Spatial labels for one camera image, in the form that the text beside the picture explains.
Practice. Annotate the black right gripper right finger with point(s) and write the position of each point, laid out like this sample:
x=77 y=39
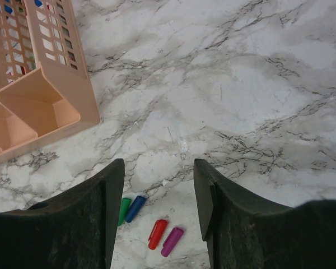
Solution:
x=244 y=230

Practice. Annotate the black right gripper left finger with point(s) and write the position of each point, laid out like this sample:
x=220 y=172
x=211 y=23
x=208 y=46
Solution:
x=74 y=229

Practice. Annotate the green pen cap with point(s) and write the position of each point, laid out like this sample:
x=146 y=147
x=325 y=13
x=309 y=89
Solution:
x=124 y=206

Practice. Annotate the blue pen cap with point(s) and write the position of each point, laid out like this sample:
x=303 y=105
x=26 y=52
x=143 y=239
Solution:
x=134 y=208

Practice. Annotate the magenta pen cap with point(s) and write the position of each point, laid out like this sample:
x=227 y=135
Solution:
x=172 y=240

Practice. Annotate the red pen cap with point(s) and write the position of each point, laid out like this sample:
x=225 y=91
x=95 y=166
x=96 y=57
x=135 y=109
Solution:
x=157 y=233

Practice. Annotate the peach plastic desk organizer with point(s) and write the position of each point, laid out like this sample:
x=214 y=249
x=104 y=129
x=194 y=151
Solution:
x=45 y=90

